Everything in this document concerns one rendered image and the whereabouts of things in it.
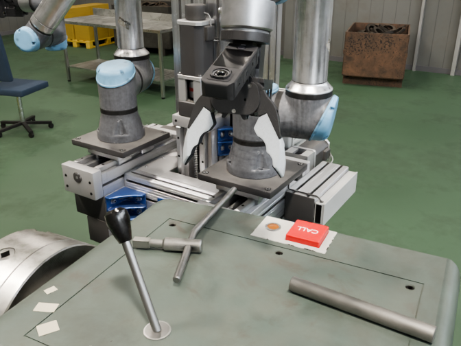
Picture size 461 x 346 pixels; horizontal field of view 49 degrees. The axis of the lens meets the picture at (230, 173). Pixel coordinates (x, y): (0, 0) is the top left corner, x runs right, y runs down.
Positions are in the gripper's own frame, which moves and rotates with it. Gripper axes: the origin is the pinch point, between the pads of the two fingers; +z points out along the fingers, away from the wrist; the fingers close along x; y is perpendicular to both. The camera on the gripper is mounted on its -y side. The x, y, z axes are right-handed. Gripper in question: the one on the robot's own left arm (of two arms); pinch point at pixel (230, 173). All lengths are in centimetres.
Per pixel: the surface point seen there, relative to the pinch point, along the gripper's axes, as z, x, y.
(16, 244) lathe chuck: 18.1, 38.2, 1.1
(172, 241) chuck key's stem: 13.4, 10.0, 3.7
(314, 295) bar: 15.3, -14.2, -1.9
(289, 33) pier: -94, 148, 792
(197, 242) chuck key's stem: 13.1, 6.0, 4.6
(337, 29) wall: -105, 69, 795
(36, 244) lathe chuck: 17.8, 35.1, 2.4
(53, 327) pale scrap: 20.5, 17.7, -16.7
